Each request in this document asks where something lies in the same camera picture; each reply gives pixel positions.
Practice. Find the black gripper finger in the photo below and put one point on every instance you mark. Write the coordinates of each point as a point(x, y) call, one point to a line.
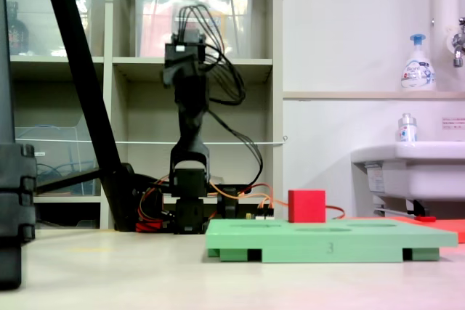
point(178, 74)

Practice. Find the red square block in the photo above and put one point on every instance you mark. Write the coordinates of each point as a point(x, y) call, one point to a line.
point(307, 206)

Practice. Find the green shape-hole board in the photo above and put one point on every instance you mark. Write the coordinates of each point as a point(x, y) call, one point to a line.
point(309, 244)

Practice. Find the large clear storage bin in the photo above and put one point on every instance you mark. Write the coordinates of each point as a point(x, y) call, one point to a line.
point(152, 34)

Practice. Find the beige shelf unit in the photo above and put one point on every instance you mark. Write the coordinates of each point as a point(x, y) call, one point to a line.
point(258, 67)

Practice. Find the thick black tripod leg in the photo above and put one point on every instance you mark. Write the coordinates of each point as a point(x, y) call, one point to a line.
point(72, 34)

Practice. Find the black table clamp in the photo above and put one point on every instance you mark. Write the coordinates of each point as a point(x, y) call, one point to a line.
point(229, 210)

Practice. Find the clear bin with bottles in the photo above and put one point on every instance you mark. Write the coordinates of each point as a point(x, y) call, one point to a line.
point(36, 27)

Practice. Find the thin black tripod strut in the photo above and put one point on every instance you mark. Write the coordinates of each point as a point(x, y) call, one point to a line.
point(65, 181)

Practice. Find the dark round bottle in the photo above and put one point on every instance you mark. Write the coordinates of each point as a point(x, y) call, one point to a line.
point(16, 34)

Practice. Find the small circuit board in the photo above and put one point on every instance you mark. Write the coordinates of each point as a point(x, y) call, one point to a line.
point(267, 215)

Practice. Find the dark vertical panel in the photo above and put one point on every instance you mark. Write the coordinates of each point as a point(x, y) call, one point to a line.
point(5, 70)

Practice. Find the notched black stack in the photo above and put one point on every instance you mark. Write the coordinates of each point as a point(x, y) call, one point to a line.
point(14, 197)

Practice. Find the white foam soap bottle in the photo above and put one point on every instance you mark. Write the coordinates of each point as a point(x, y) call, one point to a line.
point(417, 70)

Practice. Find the small clear sanitizer bottle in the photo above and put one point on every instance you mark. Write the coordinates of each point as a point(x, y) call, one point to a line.
point(407, 130)

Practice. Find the white sink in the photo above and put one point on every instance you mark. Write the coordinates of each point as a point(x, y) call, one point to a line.
point(417, 172)

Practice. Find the metal faucet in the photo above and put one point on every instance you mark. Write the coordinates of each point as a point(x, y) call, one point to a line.
point(457, 46)

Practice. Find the small red flat piece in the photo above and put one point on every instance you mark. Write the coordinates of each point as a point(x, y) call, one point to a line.
point(425, 219)

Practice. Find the flat red mat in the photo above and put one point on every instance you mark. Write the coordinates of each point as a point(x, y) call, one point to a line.
point(450, 226)

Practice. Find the white wall label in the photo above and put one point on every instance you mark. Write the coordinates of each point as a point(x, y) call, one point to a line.
point(454, 123)

